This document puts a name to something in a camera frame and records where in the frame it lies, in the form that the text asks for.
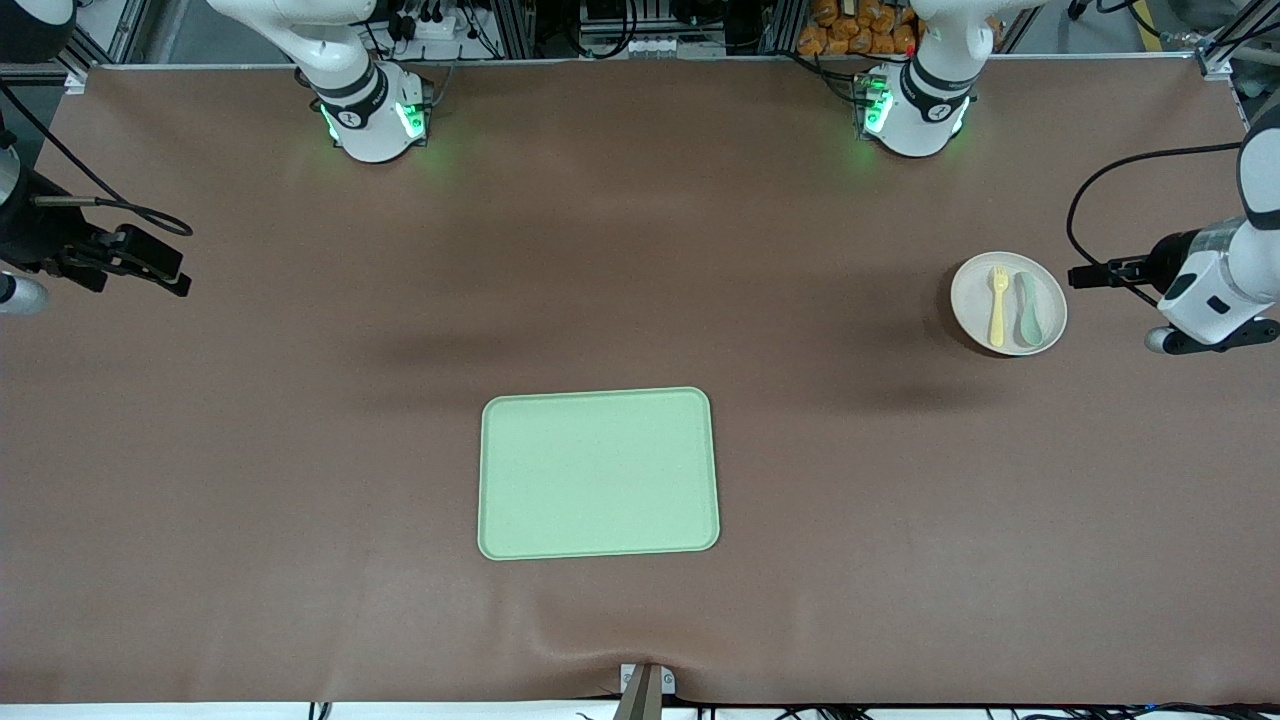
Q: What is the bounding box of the pale pink round plate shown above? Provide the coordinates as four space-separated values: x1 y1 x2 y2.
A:
949 251 1069 358

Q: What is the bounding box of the grey-green plastic spoon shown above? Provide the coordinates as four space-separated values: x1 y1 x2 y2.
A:
1014 270 1046 349

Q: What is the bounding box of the brown table cover mat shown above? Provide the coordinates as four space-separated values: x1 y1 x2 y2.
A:
0 55 1280 707

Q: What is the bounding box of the white terminal block row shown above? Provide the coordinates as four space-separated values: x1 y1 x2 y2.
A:
578 34 702 60

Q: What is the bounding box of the yellow plastic fork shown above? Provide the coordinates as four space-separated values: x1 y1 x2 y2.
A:
987 265 1010 348

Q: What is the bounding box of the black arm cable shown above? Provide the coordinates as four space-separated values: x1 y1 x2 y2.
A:
1065 142 1247 311
0 82 194 239

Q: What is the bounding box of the metal table clamp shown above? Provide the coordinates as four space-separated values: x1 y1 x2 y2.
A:
618 662 677 720

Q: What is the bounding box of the orange snack packets bag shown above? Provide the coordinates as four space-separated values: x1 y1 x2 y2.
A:
797 0 921 57

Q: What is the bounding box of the white power strip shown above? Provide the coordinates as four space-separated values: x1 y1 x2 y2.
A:
395 8 463 43

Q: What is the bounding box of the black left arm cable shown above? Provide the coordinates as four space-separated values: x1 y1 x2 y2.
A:
1065 142 1247 311

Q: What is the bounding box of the aluminium frame profile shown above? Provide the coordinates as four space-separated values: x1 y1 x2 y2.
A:
770 0 812 57
60 0 153 94
490 0 542 60
1195 0 1280 81

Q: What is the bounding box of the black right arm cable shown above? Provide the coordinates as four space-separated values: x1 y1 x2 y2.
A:
0 82 194 239

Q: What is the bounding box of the light green rectangular tray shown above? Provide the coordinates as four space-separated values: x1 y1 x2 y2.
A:
478 387 721 561

